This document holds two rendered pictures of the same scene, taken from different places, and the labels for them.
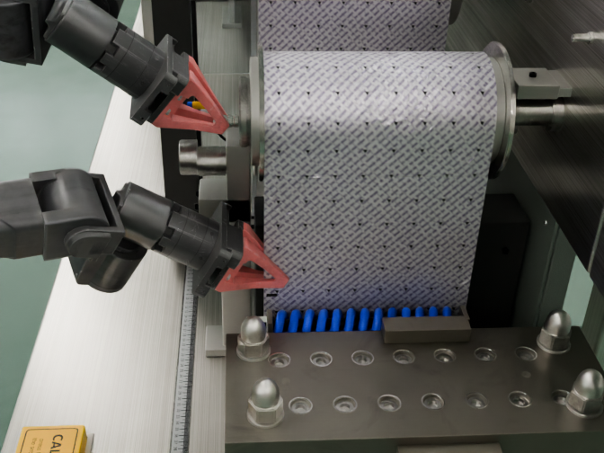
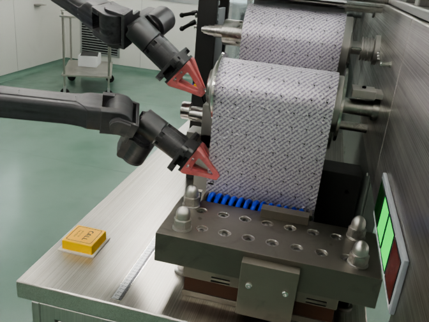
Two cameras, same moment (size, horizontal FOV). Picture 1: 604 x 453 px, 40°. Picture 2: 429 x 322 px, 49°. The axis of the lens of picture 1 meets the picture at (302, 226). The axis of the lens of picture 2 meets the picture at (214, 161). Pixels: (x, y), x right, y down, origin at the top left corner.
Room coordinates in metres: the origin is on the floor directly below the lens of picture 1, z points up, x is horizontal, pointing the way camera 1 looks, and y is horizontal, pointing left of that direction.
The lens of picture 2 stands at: (-0.14, -0.24, 1.48)
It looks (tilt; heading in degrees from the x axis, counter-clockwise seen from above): 22 degrees down; 17
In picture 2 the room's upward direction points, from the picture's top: 5 degrees clockwise
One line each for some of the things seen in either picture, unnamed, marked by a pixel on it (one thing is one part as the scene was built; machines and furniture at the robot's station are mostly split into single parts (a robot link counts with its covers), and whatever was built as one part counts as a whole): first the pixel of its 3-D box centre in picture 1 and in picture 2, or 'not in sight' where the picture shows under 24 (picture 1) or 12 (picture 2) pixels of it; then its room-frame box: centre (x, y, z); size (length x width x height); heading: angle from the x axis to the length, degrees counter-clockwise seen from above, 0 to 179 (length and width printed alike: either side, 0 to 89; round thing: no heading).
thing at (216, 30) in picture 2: not in sight; (212, 30); (1.05, 0.15, 1.33); 0.06 x 0.03 x 0.03; 95
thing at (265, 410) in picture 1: (265, 397); (182, 216); (0.58, 0.03, 1.05); 0.04 x 0.04 x 0.04
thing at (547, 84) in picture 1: (537, 81); (366, 91); (0.83, -0.25, 1.28); 0.06 x 0.05 x 0.02; 95
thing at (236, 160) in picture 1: (224, 248); (198, 163); (0.84, 0.09, 1.05); 0.06 x 0.05 x 0.31; 95
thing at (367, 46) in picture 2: not in sight; (362, 48); (1.08, -0.22, 1.33); 0.07 x 0.07 x 0.07; 5
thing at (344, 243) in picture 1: (370, 249); (263, 167); (0.76, -0.08, 1.11); 0.23 x 0.01 x 0.18; 95
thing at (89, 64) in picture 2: not in sight; (88, 46); (4.76, 2.88, 0.51); 0.91 x 0.58 x 1.02; 29
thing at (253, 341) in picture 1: (253, 334); (191, 195); (0.68, 0.05, 1.05); 0.04 x 0.04 x 0.04
